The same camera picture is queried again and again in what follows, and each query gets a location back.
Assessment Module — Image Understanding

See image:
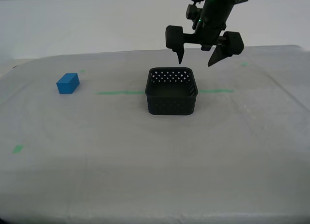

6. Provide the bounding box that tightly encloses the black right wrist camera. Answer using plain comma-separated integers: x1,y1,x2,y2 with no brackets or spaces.
186,3,203,23

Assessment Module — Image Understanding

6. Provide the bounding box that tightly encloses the long green tape strip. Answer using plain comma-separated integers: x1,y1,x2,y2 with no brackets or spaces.
96,89,234,95

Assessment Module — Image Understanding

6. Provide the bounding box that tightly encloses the blue rectangular block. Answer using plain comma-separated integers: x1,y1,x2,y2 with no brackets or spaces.
56,73,80,95

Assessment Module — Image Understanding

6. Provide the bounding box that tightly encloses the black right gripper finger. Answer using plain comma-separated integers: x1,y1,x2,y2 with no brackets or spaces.
165,25,185,65
207,31,245,67

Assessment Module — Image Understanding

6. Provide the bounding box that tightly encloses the grey plastic table cover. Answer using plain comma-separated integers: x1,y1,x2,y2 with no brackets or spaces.
0,44,310,224

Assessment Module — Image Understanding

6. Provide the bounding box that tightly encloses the black perforated plastic basket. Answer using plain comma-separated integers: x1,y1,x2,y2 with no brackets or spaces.
144,67,199,116

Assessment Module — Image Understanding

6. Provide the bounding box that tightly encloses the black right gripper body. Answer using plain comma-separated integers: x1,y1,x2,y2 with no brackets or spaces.
183,0,249,51

